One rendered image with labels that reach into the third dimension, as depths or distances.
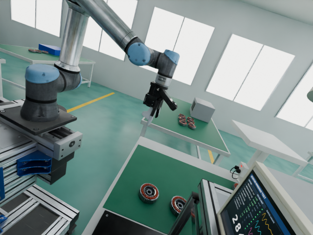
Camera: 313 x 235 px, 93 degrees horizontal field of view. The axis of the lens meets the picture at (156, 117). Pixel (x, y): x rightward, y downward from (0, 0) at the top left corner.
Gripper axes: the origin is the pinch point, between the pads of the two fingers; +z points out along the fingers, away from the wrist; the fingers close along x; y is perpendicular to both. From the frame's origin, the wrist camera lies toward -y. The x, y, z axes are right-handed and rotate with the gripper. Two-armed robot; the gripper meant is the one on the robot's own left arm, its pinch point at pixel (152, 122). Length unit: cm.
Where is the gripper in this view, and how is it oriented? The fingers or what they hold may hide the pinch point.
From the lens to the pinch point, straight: 78.9
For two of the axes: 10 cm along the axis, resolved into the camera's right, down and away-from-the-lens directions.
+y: -9.0, -4.0, 1.7
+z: -3.2, 8.8, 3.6
